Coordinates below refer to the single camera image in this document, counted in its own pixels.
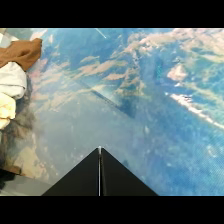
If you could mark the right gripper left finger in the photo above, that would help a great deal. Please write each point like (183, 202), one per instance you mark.
(81, 180)

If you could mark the cream garment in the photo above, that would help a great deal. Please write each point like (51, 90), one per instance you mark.
(6, 108)

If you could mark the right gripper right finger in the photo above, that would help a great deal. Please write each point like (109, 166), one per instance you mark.
(120, 180)

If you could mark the brown T-shirt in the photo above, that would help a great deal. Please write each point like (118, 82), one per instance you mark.
(23, 55)

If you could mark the pale green garment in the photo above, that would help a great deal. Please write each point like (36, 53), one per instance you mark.
(11, 80)

